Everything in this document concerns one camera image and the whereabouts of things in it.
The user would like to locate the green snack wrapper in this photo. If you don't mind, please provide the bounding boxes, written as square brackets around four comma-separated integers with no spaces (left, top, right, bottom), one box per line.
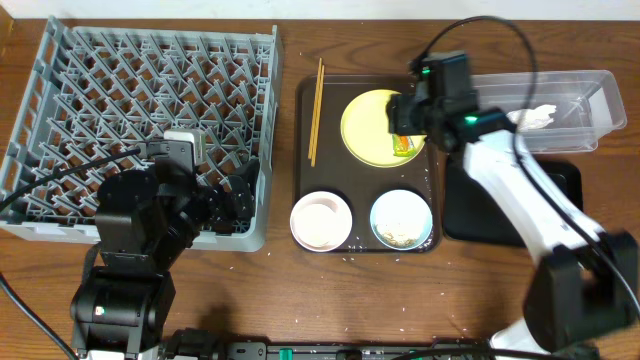
[392,134,416,157]

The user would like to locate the white napkin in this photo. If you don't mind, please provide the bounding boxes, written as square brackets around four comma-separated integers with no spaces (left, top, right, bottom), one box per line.
[507,104,557,131]

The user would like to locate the pink bowl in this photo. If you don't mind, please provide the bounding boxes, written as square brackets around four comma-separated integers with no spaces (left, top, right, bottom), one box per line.
[289,191,353,253]

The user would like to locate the wooden chopstick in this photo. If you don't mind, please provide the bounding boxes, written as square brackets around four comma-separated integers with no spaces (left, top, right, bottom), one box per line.
[310,63,325,168]
[308,57,324,160]

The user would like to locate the light blue bowl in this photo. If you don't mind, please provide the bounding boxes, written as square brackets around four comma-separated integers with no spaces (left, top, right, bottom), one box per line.
[369,189,434,251]

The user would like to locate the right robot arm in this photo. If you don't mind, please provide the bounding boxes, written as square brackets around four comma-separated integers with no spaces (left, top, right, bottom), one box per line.
[386,93,639,359]

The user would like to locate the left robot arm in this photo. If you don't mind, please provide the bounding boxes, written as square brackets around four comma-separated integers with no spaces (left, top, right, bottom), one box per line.
[70,159,260,359]

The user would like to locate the yellow plate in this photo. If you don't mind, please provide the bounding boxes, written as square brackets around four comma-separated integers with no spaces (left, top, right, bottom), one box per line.
[340,89,425,168]

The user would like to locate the black tray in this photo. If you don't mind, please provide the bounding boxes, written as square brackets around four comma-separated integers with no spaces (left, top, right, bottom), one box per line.
[443,156,583,248]

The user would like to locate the dark brown serving tray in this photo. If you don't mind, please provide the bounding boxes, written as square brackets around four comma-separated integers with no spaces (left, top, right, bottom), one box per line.
[294,75,442,253]

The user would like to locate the clear plastic bin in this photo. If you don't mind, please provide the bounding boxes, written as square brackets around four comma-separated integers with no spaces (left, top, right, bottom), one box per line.
[473,70,627,154]

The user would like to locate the grey dish rack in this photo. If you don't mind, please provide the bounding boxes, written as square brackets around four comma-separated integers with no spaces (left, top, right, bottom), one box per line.
[1,18,284,252]

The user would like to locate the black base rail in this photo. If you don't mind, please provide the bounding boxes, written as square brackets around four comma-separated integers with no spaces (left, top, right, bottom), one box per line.
[156,328,500,360]

